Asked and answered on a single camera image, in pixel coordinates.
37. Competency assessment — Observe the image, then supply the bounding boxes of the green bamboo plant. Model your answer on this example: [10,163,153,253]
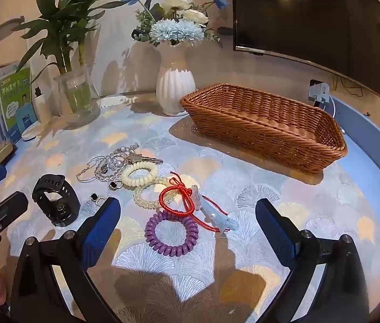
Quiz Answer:
[12,0,129,110]

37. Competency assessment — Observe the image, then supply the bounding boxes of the black smart watch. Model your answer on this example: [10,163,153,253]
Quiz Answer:
[32,174,80,227]

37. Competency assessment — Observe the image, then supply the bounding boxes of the purple spiral hair tie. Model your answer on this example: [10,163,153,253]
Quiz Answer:
[144,209,200,258]

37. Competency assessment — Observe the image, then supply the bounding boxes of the brown wicker basket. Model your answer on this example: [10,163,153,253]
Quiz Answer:
[180,83,348,174]

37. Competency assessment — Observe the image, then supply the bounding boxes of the clear yellowish spiral hair tie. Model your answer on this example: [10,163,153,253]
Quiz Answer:
[133,181,172,210]

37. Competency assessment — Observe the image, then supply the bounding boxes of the stack of green books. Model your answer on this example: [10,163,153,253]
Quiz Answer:
[0,62,37,144]

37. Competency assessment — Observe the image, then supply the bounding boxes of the blue and white artificial flowers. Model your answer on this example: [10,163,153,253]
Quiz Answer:
[120,0,229,47]

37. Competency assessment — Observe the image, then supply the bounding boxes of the glass vase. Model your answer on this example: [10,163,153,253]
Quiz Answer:
[54,66,100,129]

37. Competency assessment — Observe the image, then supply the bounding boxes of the small white bottle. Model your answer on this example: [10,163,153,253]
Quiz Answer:
[33,87,52,125]

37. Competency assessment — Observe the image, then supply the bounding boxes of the cream spiral hair tie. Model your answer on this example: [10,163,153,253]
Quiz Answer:
[120,161,160,190]

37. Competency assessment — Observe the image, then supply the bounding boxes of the clear crystal bead bracelet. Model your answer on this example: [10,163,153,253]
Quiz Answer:
[90,143,140,182]

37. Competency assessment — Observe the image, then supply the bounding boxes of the white round mirror lamp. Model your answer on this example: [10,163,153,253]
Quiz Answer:
[0,16,25,42]

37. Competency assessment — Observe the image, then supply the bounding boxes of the black flat screen television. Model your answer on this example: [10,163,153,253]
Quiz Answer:
[232,0,380,97]

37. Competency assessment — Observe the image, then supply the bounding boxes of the white ribbed ceramic vase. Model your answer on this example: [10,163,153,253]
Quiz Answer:
[156,42,196,117]

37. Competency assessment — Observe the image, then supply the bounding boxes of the red cord bracelet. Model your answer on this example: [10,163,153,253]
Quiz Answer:
[158,171,228,233]

